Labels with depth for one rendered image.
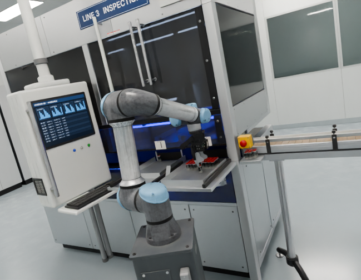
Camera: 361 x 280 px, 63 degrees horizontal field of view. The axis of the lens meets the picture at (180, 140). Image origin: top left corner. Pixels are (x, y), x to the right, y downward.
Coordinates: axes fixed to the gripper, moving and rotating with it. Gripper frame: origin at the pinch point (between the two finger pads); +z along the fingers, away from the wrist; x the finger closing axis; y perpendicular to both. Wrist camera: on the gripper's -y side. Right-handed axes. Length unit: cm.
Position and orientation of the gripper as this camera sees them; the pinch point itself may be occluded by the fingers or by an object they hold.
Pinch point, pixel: (198, 164)
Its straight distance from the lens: 171.2
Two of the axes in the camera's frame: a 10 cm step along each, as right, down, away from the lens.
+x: 4.7, -2.7, 8.4
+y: 8.6, -0.8, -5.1
